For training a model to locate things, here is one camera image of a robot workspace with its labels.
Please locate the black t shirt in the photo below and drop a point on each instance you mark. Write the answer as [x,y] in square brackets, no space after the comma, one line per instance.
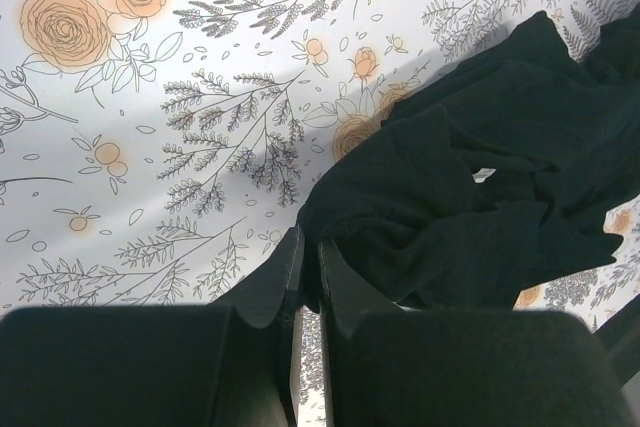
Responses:
[493,179]

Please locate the floral table mat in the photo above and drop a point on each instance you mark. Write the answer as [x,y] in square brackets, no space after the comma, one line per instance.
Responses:
[154,152]

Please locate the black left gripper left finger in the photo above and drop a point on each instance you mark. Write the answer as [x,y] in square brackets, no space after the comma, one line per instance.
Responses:
[228,363]

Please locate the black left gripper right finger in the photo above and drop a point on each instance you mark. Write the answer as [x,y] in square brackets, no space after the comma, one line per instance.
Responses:
[387,366]

